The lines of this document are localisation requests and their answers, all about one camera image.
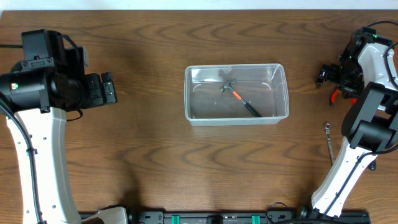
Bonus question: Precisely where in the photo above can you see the red handled pliers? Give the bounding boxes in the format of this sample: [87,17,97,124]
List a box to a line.
[329,88,357,107]

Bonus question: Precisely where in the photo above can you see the clear plastic storage container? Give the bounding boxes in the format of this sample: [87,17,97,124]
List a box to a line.
[184,63,290,126]

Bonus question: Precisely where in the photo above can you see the claw hammer orange black handle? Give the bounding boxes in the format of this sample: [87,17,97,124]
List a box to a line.
[220,80,262,118]

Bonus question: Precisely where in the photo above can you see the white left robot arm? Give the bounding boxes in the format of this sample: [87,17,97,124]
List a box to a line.
[1,29,132,223]

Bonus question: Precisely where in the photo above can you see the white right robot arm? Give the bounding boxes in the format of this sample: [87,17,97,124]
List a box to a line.
[303,24,397,220]

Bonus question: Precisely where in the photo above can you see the silver wrench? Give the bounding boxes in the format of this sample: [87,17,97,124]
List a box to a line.
[324,123,335,164]

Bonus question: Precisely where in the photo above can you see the black yellow screwdriver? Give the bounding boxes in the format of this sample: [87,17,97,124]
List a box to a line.
[368,160,377,171]

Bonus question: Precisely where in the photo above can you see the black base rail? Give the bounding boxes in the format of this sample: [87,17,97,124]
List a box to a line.
[79,210,371,224]

